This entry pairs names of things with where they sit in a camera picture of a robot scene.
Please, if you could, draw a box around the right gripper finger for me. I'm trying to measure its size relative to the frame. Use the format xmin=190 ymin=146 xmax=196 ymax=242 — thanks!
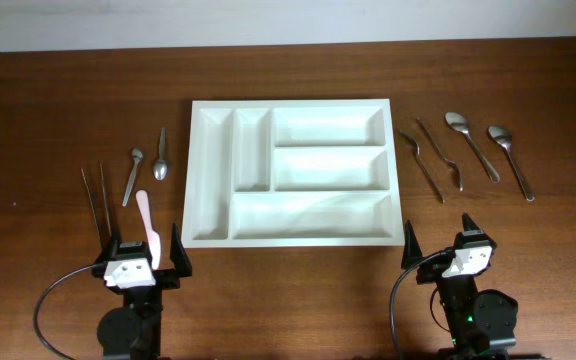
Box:
xmin=401 ymin=220 xmax=423 ymax=270
xmin=461 ymin=213 xmax=482 ymax=232

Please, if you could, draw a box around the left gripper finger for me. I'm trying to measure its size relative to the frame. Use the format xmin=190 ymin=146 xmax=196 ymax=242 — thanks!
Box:
xmin=169 ymin=224 xmax=192 ymax=278
xmin=101 ymin=235 xmax=120 ymax=262

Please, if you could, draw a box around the pink plastic knife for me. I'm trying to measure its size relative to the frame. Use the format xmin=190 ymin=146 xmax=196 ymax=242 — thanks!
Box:
xmin=135 ymin=190 xmax=162 ymax=270

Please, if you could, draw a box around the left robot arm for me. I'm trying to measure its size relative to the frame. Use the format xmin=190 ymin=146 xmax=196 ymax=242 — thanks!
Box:
xmin=92 ymin=225 xmax=192 ymax=359

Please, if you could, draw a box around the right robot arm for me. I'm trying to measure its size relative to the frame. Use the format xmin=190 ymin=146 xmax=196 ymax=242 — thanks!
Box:
xmin=401 ymin=213 xmax=518 ymax=359

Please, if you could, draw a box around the steel fork left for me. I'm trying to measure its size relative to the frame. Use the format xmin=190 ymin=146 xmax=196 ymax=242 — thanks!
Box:
xmin=398 ymin=130 xmax=445 ymax=204

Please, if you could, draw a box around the steel fork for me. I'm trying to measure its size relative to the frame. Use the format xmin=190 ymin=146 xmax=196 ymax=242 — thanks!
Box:
xmin=398 ymin=130 xmax=445 ymax=204
xmin=416 ymin=118 xmax=464 ymax=192

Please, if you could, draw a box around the large steel spoon right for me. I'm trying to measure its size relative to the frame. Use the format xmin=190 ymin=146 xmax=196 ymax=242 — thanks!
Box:
xmin=488 ymin=125 xmax=535 ymax=202

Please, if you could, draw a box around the large steel spoon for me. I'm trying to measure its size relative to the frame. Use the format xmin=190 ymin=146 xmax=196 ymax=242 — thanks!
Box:
xmin=444 ymin=112 xmax=500 ymax=183
xmin=488 ymin=125 xmax=535 ymax=202

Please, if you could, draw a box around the steel fork right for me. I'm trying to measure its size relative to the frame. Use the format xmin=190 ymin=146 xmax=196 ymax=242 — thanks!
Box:
xmin=416 ymin=118 xmax=464 ymax=192

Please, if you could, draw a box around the large steel spoon left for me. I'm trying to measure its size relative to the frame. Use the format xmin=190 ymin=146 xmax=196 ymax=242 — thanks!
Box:
xmin=444 ymin=112 xmax=500 ymax=183

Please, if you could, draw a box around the white plastic cutlery tray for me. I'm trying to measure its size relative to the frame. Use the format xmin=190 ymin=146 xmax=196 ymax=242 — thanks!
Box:
xmin=181 ymin=99 xmax=404 ymax=248

